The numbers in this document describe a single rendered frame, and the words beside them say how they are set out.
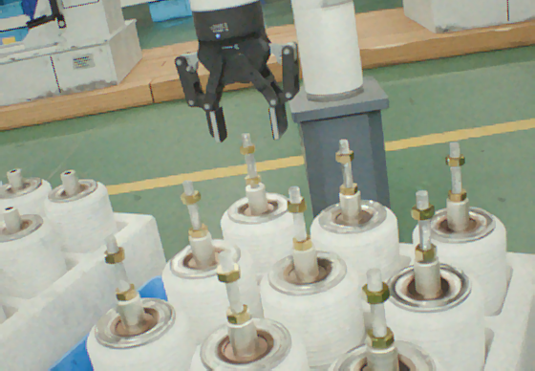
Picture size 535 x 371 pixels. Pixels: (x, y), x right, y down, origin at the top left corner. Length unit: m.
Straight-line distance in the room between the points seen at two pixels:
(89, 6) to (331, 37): 1.74
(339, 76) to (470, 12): 1.65
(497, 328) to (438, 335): 0.11
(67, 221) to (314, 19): 0.46
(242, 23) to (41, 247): 0.40
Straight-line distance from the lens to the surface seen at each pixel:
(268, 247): 0.73
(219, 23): 0.66
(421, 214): 0.53
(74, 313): 0.87
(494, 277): 0.66
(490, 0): 2.59
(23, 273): 0.86
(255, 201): 0.74
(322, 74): 0.96
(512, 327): 0.64
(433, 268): 0.55
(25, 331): 0.82
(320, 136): 0.96
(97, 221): 0.93
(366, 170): 0.99
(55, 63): 2.59
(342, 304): 0.59
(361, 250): 0.67
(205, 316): 0.65
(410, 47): 2.45
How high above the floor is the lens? 0.56
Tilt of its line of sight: 21 degrees down
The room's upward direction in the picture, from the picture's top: 10 degrees counter-clockwise
